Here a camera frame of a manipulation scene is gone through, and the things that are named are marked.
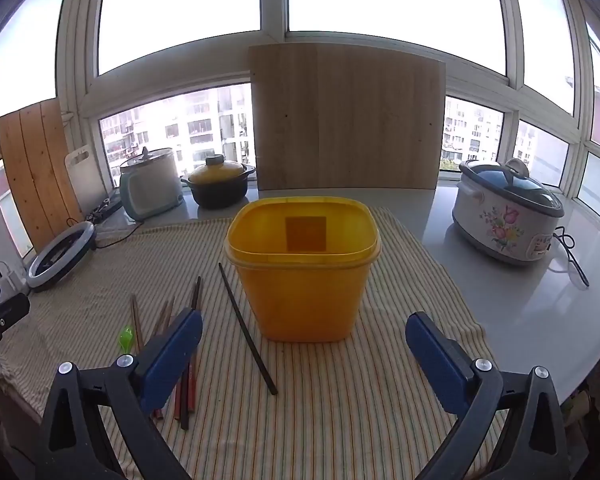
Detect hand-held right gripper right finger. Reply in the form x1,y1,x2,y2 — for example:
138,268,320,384
405,311,571,480

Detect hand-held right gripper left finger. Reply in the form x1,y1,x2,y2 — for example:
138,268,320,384
34,306,204,480

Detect green plastic spoon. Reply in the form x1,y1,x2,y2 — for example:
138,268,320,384
116,326,137,357

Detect black chopstick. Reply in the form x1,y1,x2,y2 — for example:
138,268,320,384
218,262,279,396
180,276,202,431

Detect yellow plastic container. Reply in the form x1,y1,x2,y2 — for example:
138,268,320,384
223,197,382,343

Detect white charger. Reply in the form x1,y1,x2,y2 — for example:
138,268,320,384
2,262,28,291

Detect striped cloth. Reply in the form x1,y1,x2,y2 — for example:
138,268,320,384
0,207,506,480

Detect pine plank board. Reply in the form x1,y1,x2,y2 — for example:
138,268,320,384
0,97,84,256

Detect black power strip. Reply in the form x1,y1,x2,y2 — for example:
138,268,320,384
87,197,123,222

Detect white floral slow cooker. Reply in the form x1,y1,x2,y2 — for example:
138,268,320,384
452,170,566,264

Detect white cutting board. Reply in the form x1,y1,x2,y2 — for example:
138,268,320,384
64,144,112,216

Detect black ceramic pot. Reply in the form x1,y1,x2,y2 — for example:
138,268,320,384
181,165,257,209

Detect teal and white rice cooker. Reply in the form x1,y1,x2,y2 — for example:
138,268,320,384
118,146,184,222

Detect yellow pot lid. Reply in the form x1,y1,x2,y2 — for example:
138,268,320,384
187,155,248,186

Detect glass slow cooker lid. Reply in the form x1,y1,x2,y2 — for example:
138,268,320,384
459,158,565,218

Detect light wooden board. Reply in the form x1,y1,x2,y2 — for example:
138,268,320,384
248,42,447,192

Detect white ring light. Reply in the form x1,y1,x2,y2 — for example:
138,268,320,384
26,221,97,293

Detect black ring light cable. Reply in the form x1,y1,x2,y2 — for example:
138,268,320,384
65,217,146,251

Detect black slow cooker cable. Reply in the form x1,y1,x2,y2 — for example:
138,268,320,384
552,226,591,288

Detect white window frame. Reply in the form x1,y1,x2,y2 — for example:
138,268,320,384
0,0,600,261

